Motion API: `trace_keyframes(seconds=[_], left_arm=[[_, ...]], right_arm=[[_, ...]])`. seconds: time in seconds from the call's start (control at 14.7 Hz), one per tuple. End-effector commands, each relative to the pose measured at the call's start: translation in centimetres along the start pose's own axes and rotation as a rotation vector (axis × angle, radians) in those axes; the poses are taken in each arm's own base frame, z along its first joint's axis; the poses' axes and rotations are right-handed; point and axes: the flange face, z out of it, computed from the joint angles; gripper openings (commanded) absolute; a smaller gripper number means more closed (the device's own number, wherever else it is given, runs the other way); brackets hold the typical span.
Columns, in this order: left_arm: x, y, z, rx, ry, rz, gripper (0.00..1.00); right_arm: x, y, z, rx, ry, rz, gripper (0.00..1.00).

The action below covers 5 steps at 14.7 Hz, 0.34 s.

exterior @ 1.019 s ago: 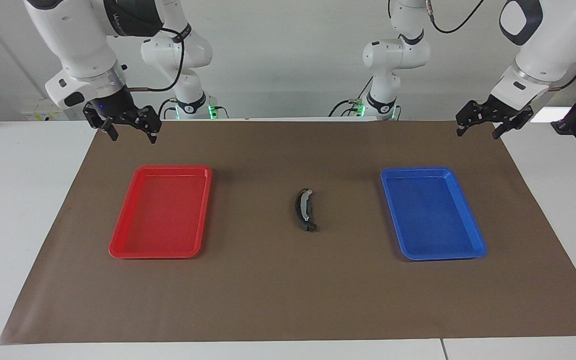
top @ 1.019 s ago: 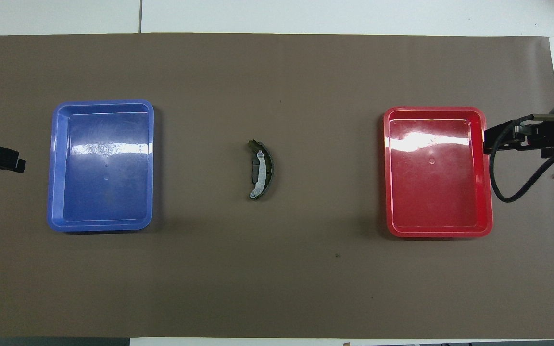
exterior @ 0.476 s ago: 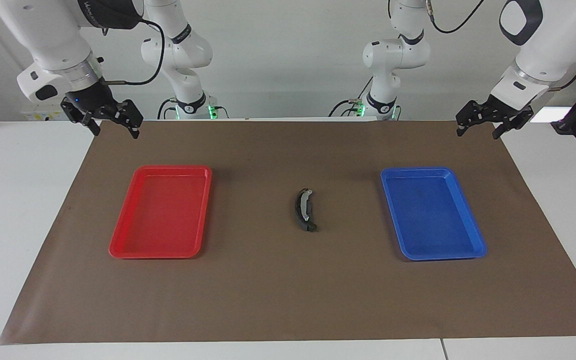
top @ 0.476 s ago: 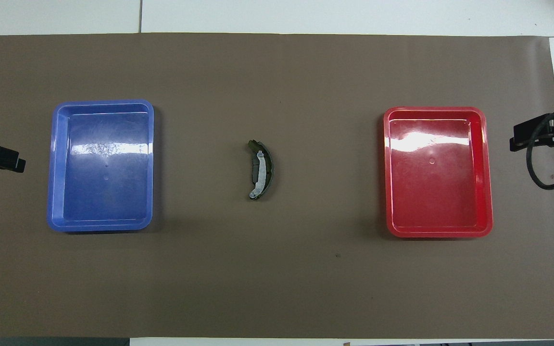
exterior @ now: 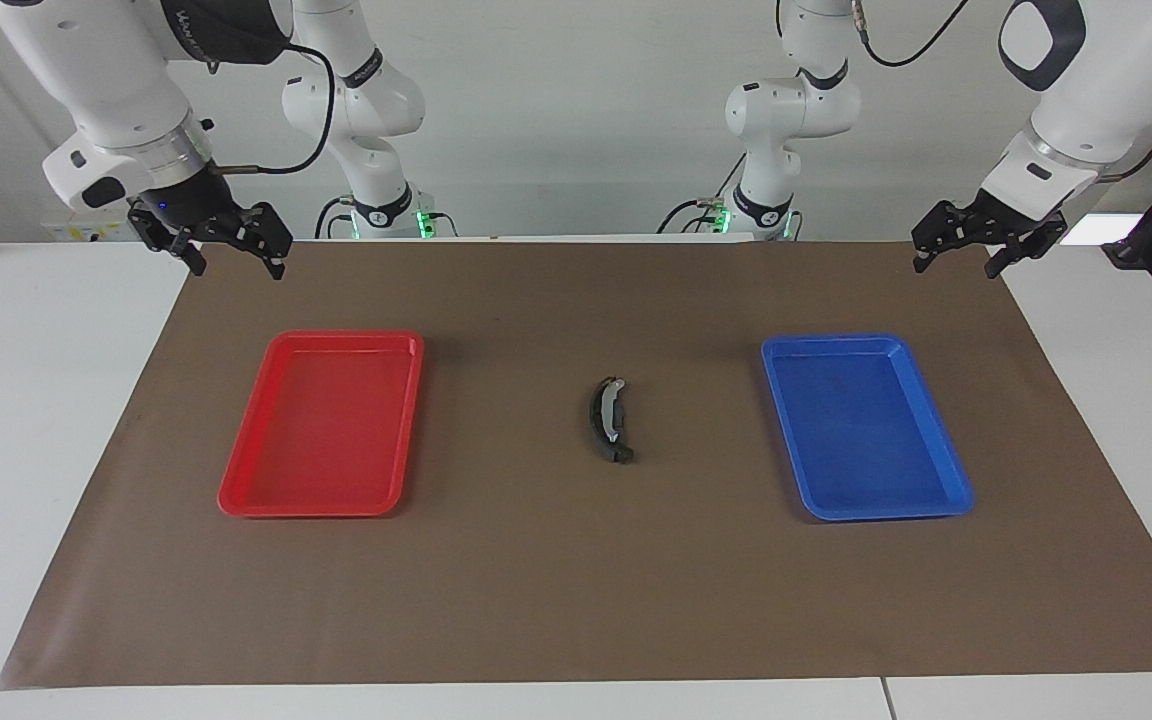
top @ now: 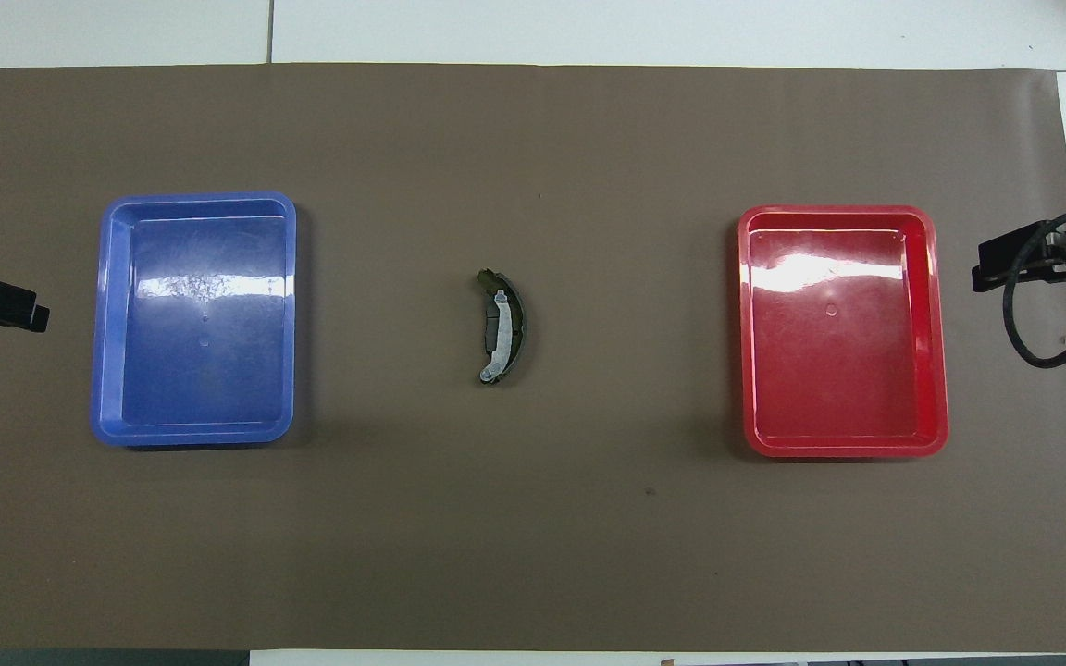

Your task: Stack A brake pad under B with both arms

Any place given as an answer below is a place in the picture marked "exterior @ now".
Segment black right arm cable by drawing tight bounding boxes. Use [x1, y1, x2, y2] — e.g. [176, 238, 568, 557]
[206, 40, 338, 177]

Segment black right base cable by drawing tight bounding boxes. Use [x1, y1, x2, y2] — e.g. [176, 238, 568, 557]
[313, 195, 357, 241]

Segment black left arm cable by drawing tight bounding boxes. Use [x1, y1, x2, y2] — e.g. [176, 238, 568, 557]
[854, 0, 973, 69]

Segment black base cable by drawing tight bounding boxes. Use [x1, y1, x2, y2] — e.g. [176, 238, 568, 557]
[660, 150, 749, 237]
[313, 195, 357, 241]

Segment brown table mat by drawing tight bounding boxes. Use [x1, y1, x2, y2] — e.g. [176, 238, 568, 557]
[0, 240, 1152, 691]

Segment white wall socket box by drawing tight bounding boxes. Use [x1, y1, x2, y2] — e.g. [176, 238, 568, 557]
[40, 195, 138, 244]

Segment red plastic tray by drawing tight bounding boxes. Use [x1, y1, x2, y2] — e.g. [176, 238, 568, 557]
[217, 330, 426, 519]

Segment black left base cable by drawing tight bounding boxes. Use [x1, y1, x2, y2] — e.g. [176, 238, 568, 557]
[660, 150, 749, 237]

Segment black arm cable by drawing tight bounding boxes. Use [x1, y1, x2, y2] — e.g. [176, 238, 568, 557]
[206, 40, 338, 177]
[854, 0, 973, 69]

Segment blue plastic tray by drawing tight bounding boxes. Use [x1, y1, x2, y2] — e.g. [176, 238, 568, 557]
[761, 333, 975, 523]

